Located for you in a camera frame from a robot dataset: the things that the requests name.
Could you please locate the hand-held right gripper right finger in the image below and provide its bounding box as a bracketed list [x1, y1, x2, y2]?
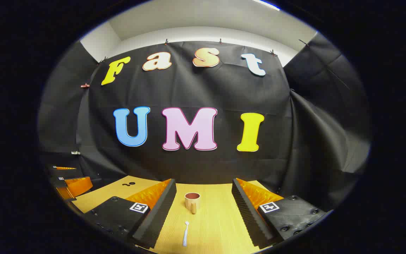
[231, 178, 327, 249]

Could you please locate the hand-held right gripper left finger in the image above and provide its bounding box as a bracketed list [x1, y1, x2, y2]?
[82, 178, 177, 249]

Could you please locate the beige cup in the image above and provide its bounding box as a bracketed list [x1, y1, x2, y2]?
[184, 192, 201, 214]

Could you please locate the wooden desktop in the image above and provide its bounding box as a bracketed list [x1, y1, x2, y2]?
[72, 175, 284, 254]

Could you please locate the black backdrop cloth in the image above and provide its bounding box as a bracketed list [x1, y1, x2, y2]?
[37, 32, 372, 212]

